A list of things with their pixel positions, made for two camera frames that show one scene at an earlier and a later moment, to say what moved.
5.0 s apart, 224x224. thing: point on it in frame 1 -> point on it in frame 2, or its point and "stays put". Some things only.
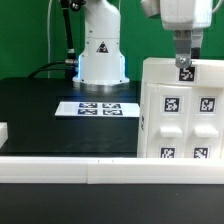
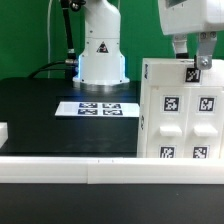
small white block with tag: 166,70 stays put
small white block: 168,116 stays put
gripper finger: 197,35 -> 206,46
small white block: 205,138 stays put
